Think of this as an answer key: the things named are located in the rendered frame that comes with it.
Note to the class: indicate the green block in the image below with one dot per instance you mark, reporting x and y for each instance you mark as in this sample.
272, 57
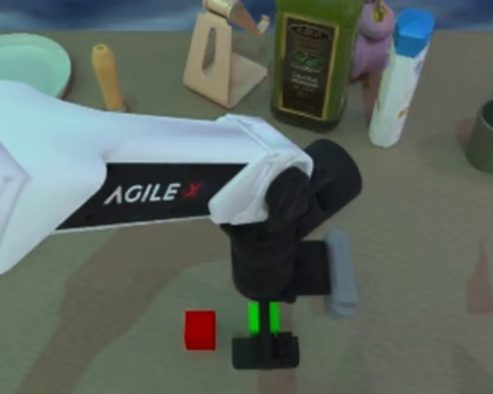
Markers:
254, 320

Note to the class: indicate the red cube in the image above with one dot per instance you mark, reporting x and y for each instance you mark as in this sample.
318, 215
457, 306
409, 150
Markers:
200, 330

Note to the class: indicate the beige phone stand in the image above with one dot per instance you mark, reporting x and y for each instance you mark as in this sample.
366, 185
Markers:
226, 70

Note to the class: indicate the green olive oil bottle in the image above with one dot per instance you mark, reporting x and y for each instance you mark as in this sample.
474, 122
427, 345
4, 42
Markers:
312, 61

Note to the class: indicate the white bottle with blue cap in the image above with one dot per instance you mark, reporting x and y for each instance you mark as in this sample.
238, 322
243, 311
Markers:
398, 90

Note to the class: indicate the purple toy figure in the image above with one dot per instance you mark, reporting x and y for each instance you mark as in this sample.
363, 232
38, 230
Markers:
371, 41

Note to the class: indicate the olive green cup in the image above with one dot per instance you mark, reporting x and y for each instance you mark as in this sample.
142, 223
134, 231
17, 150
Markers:
491, 139

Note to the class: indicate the mint green bowl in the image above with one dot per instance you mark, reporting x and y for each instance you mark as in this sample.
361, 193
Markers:
24, 65

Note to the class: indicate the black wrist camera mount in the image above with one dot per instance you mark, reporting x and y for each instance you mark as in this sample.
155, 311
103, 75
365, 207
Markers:
311, 268

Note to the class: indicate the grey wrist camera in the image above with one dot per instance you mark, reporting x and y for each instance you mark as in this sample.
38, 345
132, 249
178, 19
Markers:
342, 275

